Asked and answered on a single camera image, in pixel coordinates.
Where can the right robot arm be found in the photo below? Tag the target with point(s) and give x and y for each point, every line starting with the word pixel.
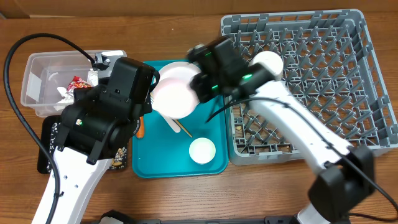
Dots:
pixel 344 172

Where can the grey dishwasher rack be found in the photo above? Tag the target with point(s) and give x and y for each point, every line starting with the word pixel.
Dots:
pixel 330 66

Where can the white plastic fork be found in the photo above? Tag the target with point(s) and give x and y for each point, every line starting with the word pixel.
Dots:
pixel 173 125

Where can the red snack wrapper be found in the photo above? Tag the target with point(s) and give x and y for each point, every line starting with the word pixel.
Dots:
pixel 77 82

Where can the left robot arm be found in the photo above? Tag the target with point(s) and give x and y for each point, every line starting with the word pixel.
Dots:
pixel 101 120

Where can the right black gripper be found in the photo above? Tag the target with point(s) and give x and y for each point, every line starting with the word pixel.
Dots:
pixel 207 84

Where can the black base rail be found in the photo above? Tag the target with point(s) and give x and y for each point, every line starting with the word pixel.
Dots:
pixel 115 217

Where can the small white cup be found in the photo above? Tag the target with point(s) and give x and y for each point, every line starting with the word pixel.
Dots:
pixel 202 151

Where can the black plastic tray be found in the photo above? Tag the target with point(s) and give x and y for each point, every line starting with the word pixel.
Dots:
pixel 43 155

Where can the wooden chopstick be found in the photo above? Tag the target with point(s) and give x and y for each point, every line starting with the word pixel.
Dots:
pixel 183 128

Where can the large white plate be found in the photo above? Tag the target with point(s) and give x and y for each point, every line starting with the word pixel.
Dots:
pixel 180 70

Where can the clear plastic bin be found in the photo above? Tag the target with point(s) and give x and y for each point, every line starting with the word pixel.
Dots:
pixel 47 71

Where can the small white plate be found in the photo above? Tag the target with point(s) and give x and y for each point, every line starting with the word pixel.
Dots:
pixel 270 60

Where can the white green tissue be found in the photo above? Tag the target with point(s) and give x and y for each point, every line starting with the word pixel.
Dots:
pixel 92 78

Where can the spilled rice and peanuts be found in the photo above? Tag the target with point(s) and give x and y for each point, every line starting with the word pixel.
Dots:
pixel 119 157

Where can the orange carrot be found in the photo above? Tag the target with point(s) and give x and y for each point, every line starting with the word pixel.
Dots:
pixel 141 131

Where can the white napkin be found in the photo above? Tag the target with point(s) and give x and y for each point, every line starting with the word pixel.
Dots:
pixel 67 98

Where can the teal plastic tray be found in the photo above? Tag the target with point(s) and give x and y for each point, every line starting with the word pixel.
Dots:
pixel 163 153

